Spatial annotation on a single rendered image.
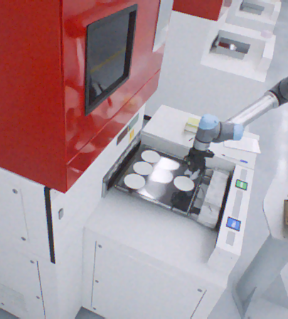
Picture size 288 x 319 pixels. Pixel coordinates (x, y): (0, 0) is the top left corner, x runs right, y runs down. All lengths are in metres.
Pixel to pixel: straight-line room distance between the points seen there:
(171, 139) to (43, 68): 1.05
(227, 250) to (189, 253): 0.19
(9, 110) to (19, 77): 0.11
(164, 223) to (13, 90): 0.89
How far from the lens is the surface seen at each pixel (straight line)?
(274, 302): 2.39
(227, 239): 1.27
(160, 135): 1.66
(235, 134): 1.35
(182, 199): 1.42
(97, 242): 1.39
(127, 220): 1.39
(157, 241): 1.35
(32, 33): 0.71
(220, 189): 1.58
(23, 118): 0.84
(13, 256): 1.42
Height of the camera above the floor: 1.90
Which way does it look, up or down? 39 degrees down
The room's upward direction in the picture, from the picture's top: 10 degrees clockwise
